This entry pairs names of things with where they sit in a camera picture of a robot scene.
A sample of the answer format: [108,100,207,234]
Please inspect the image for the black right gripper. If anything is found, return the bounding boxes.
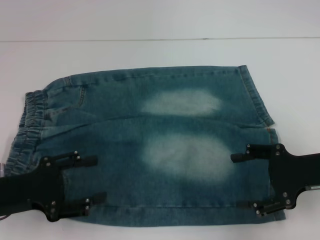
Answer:
[230,143,320,219]

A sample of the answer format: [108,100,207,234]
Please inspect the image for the blue denim shorts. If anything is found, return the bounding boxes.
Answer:
[4,64,287,223]

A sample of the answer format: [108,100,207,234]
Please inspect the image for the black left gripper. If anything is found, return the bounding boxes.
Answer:
[0,149,108,223]

